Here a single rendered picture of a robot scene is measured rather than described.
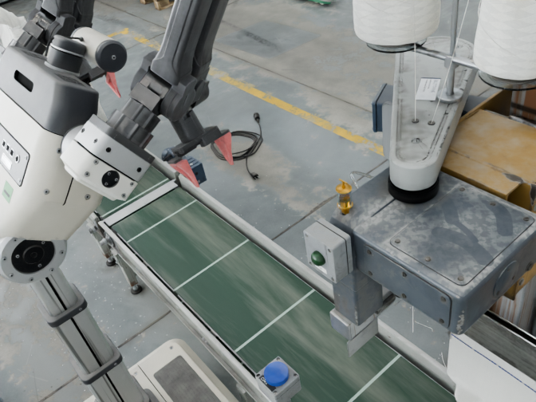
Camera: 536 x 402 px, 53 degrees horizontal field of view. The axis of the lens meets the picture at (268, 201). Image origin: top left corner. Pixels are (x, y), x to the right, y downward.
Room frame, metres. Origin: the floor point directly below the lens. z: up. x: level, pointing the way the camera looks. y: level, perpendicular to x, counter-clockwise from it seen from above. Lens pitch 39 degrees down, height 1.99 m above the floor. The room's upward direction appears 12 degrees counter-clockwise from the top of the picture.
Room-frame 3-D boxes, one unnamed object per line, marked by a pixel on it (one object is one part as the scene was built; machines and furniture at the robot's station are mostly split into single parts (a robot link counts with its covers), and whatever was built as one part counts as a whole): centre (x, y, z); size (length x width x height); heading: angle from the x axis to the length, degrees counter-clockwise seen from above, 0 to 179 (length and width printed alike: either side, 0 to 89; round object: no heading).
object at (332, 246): (0.69, -0.09, 1.28); 0.08 x 0.05 x 0.09; 32
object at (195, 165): (2.48, 0.44, 0.35); 0.30 x 0.15 x 0.15; 32
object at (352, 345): (0.73, -0.13, 0.98); 0.09 x 0.05 x 0.05; 122
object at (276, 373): (0.75, 0.06, 0.84); 0.06 x 0.06 x 0.02
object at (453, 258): (0.68, -0.27, 1.21); 0.30 x 0.25 x 0.30; 32
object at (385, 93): (1.16, -0.35, 1.25); 0.10 x 0.08 x 0.12; 147
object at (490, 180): (0.79, -0.37, 1.26); 0.22 x 0.05 x 0.16; 32
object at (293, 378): (0.75, 0.06, 0.81); 0.08 x 0.08 x 0.06; 32
